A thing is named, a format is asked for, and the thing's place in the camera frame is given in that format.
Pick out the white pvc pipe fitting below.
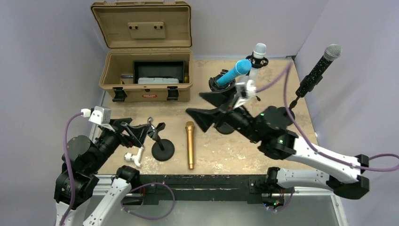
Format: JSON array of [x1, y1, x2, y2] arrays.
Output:
[[124, 146, 145, 168]]

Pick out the black round-base tilted stand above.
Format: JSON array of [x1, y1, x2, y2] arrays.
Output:
[[277, 97, 301, 126]]

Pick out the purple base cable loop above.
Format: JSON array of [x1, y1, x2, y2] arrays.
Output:
[[120, 183, 176, 221]]

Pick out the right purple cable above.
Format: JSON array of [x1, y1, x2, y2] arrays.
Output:
[[255, 61, 399, 173]]

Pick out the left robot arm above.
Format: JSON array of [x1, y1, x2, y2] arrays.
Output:
[[54, 118, 150, 226]]

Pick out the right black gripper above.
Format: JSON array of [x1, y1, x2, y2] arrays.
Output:
[[186, 83, 263, 144]]

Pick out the blue microphone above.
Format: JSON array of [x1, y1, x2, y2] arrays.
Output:
[[216, 59, 252, 86]]

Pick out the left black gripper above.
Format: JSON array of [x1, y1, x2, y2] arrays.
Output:
[[88, 117, 150, 172]]

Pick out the white microphone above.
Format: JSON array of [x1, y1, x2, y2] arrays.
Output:
[[247, 43, 267, 82]]

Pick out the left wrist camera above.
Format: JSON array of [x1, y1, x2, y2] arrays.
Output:
[[88, 106, 111, 125]]

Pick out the black speckled microphone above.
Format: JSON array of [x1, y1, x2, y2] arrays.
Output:
[[295, 44, 342, 97]]

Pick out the black shock-mount desk stand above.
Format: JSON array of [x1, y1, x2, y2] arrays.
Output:
[[208, 69, 236, 135]]

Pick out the tan plastic toolbox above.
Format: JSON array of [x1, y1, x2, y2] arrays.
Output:
[[90, 0, 193, 103]]

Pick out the black round-base clip stand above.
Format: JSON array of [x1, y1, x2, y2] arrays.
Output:
[[147, 122, 175, 161]]

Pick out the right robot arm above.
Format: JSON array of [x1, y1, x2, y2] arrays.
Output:
[[186, 92, 370, 200]]

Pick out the black tripod shock-mount stand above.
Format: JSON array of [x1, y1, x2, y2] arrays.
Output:
[[245, 55, 269, 102]]

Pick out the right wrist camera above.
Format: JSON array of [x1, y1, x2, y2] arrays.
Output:
[[232, 80, 256, 109]]

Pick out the metal tool in toolbox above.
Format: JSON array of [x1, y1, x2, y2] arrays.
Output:
[[121, 74, 134, 79]]

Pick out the black toolbox tray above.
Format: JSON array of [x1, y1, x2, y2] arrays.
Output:
[[133, 60, 186, 84]]

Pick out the black mounting rail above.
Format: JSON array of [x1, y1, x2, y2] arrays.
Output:
[[140, 174, 292, 205]]

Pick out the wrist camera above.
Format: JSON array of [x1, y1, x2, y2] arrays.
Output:
[[88, 106, 111, 125], [232, 80, 256, 109]]

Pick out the gold microphone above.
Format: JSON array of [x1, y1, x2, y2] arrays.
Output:
[[185, 121, 195, 170]]

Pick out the grey plastic organizer case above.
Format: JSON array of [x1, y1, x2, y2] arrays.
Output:
[[137, 78, 179, 84]]

